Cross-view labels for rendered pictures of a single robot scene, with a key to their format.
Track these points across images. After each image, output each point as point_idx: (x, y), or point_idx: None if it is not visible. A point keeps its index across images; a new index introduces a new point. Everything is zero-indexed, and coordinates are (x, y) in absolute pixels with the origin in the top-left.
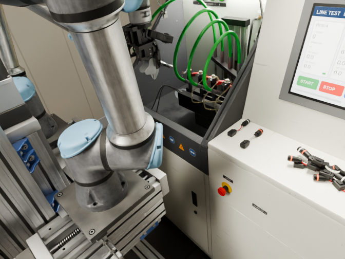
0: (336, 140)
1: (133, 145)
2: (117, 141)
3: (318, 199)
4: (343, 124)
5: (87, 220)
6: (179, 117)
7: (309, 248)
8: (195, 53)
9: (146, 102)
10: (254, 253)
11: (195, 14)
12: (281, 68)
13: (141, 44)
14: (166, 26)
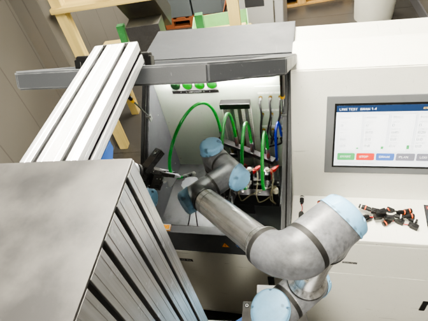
0: (378, 187)
1: (324, 292)
2: (314, 296)
3: (397, 239)
4: (380, 176)
5: None
6: None
7: (395, 269)
8: (184, 136)
9: (162, 214)
10: (346, 293)
11: (222, 127)
12: (320, 150)
13: (227, 194)
14: (153, 128)
